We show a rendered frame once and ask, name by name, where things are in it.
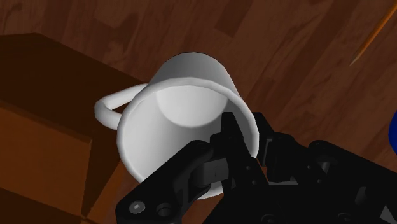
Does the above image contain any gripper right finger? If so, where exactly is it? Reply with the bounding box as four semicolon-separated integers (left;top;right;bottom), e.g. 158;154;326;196
252;112;397;224

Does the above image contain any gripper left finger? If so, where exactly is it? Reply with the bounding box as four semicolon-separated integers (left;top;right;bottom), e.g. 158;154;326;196
115;111;269;224

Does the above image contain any white mug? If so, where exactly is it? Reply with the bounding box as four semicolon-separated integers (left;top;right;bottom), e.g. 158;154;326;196
94;52;260;200

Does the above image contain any blue round object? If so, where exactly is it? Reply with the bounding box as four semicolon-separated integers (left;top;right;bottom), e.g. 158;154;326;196
387;111;397;156

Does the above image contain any orange pencil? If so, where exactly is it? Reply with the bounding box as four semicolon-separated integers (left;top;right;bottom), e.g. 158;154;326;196
348;0;397;67

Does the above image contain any brown wooden block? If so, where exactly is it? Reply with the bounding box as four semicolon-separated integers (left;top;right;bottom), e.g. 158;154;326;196
0;32;150;224

